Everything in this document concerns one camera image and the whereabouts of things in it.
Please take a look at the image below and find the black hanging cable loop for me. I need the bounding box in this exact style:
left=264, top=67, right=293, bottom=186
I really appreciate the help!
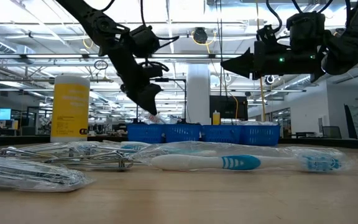
left=93, top=60, right=109, bottom=71

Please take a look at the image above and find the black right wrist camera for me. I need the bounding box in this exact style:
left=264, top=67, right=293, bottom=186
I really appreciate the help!
left=286, top=11, right=326, bottom=51

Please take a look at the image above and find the blue white bagged toothbrush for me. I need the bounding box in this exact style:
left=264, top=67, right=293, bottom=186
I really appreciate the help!
left=135, top=141, right=295, bottom=158
left=103, top=140, right=152, bottom=153
left=150, top=154, right=351, bottom=173

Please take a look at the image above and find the black leaning panel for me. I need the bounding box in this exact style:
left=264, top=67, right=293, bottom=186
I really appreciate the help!
left=344, top=104, right=358, bottom=139

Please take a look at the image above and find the black wall screen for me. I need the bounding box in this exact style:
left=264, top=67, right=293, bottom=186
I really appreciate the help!
left=209, top=95, right=249, bottom=121

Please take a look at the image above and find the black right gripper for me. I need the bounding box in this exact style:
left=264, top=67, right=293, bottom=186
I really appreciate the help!
left=221, top=24, right=328, bottom=83

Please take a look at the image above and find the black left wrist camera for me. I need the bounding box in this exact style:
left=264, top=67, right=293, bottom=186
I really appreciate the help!
left=129, top=24, right=162, bottom=59

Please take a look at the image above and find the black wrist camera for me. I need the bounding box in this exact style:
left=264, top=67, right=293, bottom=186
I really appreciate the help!
left=129, top=24, right=162, bottom=59
left=286, top=11, right=326, bottom=51

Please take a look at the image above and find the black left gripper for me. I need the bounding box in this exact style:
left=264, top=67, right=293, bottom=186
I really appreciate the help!
left=106, top=42, right=164, bottom=116

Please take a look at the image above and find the black metal rig frame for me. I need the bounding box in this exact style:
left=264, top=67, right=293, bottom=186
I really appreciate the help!
left=135, top=77, right=188, bottom=124

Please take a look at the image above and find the dark office chair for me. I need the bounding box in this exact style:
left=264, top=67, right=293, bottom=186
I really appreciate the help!
left=321, top=125, right=343, bottom=139

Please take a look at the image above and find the white square pillar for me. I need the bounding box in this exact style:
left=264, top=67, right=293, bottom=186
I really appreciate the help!
left=186, top=63, right=211, bottom=126

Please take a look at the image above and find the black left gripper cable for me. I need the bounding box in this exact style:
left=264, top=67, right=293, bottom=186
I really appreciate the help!
left=99, top=0, right=180, bottom=50

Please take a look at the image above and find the yellow wipes canister white lid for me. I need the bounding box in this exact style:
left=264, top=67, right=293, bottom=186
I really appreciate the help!
left=50, top=75, right=91, bottom=143

